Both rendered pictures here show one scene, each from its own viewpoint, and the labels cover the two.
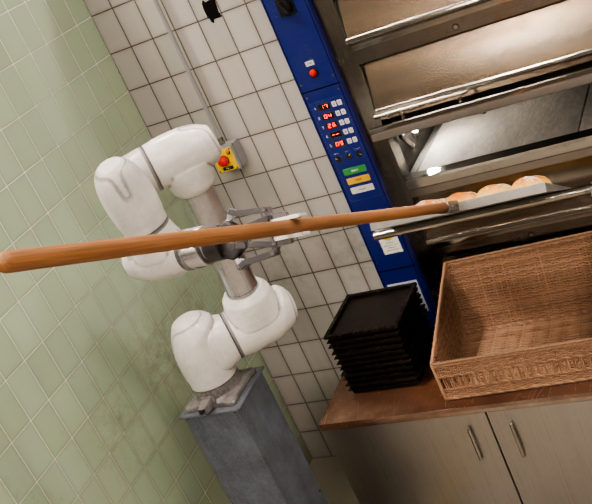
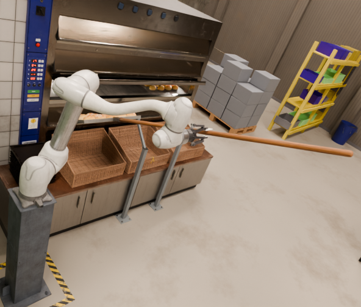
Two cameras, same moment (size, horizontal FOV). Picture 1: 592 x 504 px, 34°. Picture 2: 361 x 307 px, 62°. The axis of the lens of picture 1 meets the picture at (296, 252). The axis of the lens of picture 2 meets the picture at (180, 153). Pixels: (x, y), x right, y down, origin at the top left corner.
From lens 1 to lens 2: 2.43 m
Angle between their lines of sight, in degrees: 75
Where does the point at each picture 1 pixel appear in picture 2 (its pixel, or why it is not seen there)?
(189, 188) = not seen: hidden behind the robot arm
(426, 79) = (78, 64)
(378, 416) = not seen: hidden behind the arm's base
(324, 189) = (10, 95)
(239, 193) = not seen: outside the picture
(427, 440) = (61, 204)
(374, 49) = (64, 45)
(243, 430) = (50, 211)
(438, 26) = (91, 47)
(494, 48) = (103, 61)
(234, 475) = (30, 234)
